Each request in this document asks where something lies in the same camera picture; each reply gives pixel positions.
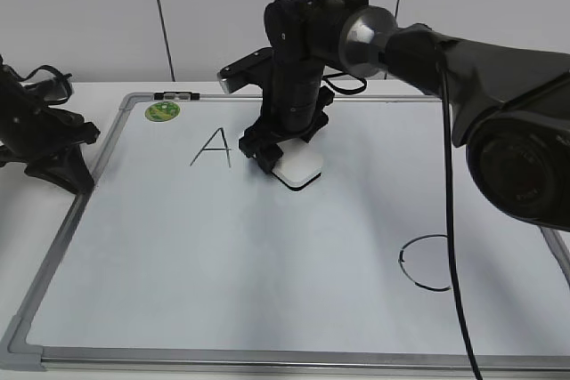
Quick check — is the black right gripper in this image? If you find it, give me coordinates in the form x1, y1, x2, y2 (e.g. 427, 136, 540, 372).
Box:
239, 57, 334, 174

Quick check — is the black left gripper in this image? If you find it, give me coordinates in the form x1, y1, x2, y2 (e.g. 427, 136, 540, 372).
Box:
1, 62, 101, 195

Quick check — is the white whiteboard eraser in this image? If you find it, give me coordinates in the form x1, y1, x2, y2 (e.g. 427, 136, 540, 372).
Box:
272, 139, 324, 191

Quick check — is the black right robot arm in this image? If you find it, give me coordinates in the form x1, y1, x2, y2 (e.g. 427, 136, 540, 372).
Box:
239, 0, 569, 230

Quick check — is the round green magnet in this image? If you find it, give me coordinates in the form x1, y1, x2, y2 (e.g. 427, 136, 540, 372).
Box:
144, 101, 181, 123

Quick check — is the black silver hanging clip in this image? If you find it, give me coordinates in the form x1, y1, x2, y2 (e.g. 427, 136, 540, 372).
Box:
153, 92, 200, 101

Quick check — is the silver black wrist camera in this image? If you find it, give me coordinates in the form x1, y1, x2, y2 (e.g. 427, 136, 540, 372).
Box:
217, 47, 273, 94

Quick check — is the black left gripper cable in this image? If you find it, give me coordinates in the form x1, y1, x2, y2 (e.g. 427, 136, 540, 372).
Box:
4, 64, 75, 108

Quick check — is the white magnetic whiteboard grey frame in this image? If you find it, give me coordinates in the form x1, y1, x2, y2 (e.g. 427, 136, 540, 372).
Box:
0, 93, 570, 372

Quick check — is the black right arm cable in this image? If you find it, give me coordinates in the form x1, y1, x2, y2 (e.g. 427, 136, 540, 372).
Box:
294, 0, 485, 380

